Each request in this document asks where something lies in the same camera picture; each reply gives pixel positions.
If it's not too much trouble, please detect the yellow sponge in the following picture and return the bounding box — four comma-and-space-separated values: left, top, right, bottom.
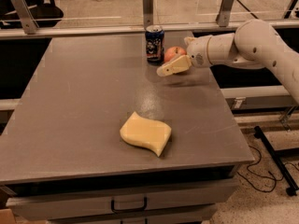
120, 112, 172, 157

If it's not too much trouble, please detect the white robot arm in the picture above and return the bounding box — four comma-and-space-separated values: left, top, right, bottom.
157, 20, 299, 103

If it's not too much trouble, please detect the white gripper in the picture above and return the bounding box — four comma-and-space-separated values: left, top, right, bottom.
156, 35, 211, 77

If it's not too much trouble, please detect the blue pepsi can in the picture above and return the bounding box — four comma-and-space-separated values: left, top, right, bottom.
145, 25, 164, 64

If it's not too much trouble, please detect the right metal rail bracket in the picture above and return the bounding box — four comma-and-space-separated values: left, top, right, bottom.
216, 0, 234, 27

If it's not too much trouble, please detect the black stand leg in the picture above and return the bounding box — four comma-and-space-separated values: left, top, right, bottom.
254, 126, 299, 196

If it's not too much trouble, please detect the middle metal rail bracket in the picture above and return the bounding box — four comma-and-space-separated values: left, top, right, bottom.
142, 0, 153, 27

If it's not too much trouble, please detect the metal rail bracket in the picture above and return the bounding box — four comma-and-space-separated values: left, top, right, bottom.
10, 0, 39, 35
216, 0, 234, 27
142, 0, 153, 27

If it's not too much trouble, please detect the left metal rail bracket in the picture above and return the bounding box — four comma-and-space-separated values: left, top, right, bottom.
10, 0, 39, 35

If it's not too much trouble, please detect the black drawer handle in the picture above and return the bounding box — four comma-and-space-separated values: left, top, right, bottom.
110, 197, 148, 214

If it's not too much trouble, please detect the red apple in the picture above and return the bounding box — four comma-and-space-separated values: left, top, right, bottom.
164, 46, 186, 63

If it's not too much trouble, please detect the horizontal metal rail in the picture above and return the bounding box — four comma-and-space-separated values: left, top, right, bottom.
0, 19, 299, 41

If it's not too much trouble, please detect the black office chair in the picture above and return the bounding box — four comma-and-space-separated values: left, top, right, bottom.
0, 0, 64, 29

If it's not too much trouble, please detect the grey cabinet drawer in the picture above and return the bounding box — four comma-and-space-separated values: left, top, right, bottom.
7, 178, 237, 220

